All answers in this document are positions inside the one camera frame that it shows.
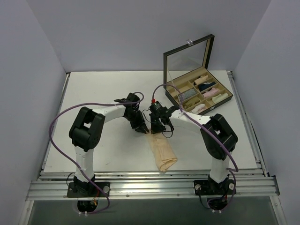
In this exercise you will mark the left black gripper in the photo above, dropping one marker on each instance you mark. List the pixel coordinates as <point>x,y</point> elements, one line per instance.
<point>138,122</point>

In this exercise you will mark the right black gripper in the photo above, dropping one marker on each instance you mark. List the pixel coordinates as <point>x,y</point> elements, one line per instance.
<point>156,122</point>

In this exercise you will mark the beige underwear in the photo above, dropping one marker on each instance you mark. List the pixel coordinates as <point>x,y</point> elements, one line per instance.
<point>162,151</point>

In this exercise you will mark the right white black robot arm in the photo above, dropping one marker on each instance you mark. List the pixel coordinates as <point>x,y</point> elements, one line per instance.
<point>219,138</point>

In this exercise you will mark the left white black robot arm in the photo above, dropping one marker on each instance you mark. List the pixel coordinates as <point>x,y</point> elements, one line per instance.
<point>85,133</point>

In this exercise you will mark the tan rolled cloth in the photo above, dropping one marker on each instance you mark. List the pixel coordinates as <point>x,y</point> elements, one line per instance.
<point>191,102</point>

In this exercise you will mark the white pink rolled cloth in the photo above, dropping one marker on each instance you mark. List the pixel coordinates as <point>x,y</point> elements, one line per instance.
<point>198,109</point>

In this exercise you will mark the grey striped rolled cloth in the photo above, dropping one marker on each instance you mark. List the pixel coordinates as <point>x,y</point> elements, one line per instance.
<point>187,94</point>

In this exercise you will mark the navy rolled cloth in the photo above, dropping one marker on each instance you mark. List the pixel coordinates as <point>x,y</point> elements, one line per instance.
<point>205,85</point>

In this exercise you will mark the beige rolled cloth top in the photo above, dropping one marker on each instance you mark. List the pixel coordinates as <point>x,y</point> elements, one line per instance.
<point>201,79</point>

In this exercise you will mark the black compartment storage box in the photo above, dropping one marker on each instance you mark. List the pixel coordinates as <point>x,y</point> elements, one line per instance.
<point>188,80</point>

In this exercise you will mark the cream rolled cloth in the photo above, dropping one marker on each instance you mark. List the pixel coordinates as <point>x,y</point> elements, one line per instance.
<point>219,98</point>

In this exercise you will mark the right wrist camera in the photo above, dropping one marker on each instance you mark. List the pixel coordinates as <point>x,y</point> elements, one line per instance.
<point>156,108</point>

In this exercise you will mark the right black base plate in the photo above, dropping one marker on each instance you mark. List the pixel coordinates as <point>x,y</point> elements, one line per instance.
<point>210,187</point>

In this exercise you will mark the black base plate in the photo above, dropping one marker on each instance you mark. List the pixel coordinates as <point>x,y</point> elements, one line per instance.
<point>81,191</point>
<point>210,187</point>

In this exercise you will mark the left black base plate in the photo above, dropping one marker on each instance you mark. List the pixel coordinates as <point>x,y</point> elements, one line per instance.
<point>81,191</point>

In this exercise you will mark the right side aluminium rail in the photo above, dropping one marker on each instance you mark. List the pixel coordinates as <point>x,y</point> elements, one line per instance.
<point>248,126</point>

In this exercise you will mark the aluminium rail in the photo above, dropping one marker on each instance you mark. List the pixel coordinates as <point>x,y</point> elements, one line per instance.
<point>248,126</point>
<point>153,189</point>

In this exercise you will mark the aluminium front rail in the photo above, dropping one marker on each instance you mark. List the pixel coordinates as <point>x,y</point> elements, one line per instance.
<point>153,189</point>

